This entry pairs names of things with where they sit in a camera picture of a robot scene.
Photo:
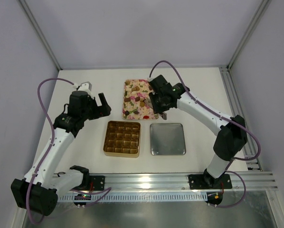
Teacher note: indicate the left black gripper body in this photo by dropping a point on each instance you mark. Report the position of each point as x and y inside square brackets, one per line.
[99, 109]

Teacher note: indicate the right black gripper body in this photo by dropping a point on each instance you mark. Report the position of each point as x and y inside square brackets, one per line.
[156, 102]

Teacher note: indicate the metal tongs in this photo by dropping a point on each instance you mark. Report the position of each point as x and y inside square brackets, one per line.
[148, 103]

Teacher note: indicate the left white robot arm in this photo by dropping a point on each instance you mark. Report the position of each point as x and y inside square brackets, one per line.
[37, 191]

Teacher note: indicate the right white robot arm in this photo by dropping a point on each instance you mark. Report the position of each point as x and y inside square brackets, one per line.
[230, 132]

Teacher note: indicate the gold chocolate box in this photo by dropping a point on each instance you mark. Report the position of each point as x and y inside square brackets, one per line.
[122, 139]

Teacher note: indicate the floral tray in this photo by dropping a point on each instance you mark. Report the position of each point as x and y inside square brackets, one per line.
[135, 100]

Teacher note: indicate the silver tin lid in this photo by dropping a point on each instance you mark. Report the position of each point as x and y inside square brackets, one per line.
[167, 139]

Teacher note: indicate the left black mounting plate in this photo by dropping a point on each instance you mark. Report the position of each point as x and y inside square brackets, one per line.
[97, 182]

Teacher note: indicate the black mounting plate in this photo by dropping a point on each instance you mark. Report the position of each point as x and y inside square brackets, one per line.
[97, 182]
[196, 181]

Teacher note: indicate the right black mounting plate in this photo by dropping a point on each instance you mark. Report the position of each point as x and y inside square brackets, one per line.
[196, 181]

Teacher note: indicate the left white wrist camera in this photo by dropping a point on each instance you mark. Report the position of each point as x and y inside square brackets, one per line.
[86, 86]

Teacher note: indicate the perforated cable duct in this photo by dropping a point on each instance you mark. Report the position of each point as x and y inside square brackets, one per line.
[131, 197]

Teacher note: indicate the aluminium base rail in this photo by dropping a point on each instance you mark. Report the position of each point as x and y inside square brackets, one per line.
[144, 181]

